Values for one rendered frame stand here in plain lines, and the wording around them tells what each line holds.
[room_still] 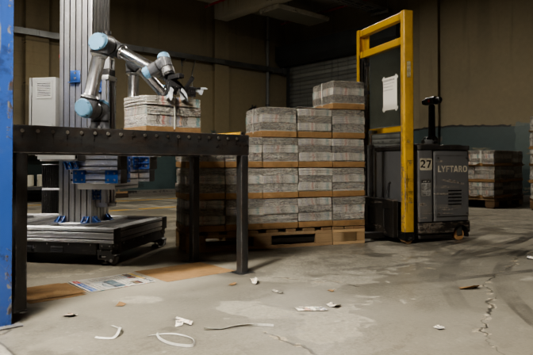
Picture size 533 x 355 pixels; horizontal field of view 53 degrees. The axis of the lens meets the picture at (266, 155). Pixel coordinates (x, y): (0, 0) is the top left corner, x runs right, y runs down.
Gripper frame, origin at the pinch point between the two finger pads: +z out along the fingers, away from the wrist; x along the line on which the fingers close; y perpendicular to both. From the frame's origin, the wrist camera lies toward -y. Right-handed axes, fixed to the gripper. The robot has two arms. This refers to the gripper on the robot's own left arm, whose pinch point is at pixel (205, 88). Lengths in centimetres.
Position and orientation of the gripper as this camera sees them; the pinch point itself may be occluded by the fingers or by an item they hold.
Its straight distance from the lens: 436.3
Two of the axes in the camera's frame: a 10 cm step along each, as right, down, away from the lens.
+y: -0.4, 9.9, 1.2
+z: 9.7, 0.1, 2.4
